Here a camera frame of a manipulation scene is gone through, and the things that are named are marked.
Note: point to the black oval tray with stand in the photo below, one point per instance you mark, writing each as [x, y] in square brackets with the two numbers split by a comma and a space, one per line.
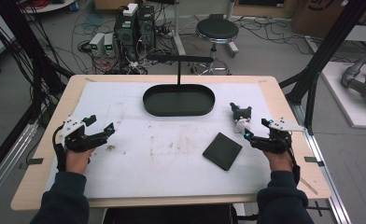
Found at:
[178, 102]

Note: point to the aluminium rail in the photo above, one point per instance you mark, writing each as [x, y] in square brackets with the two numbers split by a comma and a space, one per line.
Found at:
[3, 168]
[327, 174]

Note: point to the white desk leg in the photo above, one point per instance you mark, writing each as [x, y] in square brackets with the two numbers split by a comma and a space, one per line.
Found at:
[178, 31]

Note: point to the white table mat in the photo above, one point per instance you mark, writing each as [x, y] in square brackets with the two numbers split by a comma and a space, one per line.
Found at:
[140, 174]

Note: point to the black tape strip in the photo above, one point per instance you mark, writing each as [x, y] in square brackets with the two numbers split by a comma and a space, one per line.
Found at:
[35, 161]
[313, 160]

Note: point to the cardboard box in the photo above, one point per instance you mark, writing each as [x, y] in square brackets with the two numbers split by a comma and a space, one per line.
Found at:
[315, 15]

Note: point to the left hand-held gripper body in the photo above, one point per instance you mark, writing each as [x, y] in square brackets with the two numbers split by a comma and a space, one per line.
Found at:
[73, 137]

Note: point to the black square pad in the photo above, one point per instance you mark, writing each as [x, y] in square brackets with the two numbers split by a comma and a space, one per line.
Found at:
[223, 151]

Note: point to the black frame post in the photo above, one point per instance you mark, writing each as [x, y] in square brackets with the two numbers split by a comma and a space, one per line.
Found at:
[324, 53]

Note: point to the black round stool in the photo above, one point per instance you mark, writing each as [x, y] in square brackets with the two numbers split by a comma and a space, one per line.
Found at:
[217, 29]

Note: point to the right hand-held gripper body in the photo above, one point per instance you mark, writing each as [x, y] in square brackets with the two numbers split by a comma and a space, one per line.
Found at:
[279, 140]

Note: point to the person's left hand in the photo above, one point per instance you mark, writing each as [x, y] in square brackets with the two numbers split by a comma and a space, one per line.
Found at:
[77, 161]

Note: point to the white platform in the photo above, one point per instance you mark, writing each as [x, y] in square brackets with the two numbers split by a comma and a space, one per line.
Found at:
[343, 102]

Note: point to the black and white plush toy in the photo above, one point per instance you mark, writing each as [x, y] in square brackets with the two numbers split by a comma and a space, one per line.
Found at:
[242, 115]

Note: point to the person's right hand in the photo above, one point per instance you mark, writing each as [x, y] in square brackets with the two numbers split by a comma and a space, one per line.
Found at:
[279, 161]

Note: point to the grey power supply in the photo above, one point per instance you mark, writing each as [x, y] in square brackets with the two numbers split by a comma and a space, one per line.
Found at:
[96, 43]
[109, 44]

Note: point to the black computer tower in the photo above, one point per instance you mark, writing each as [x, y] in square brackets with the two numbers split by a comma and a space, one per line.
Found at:
[125, 34]
[146, 26]

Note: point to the white box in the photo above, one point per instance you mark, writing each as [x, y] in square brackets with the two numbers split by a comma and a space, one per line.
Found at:
[130, 9]

